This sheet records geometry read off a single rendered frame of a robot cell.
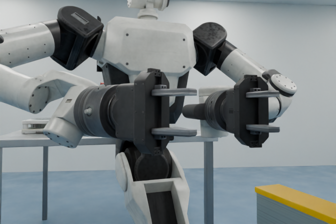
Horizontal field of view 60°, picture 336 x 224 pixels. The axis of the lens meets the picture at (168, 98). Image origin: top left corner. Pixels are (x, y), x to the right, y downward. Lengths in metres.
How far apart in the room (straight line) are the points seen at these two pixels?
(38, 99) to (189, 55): 0.43
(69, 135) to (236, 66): 0.57
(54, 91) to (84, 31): 0.25
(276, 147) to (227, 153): 0.89
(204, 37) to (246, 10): 4.63
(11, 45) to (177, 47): 0.42
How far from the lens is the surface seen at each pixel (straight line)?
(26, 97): 0.59
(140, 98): 0.41
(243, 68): 0.92
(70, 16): 0.85
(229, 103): 0.55
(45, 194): 3.00
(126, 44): 0.79
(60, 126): 0.53
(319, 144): 5.92
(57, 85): 0.60
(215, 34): 0.96
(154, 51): 0.81
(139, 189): 0.78
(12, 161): 5.36
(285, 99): 0.86
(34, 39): 0.78
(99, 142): 1.44
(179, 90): 0.39
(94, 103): 0.46
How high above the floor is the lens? 1.00
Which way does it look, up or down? 2 degrees up
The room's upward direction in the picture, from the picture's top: straight up
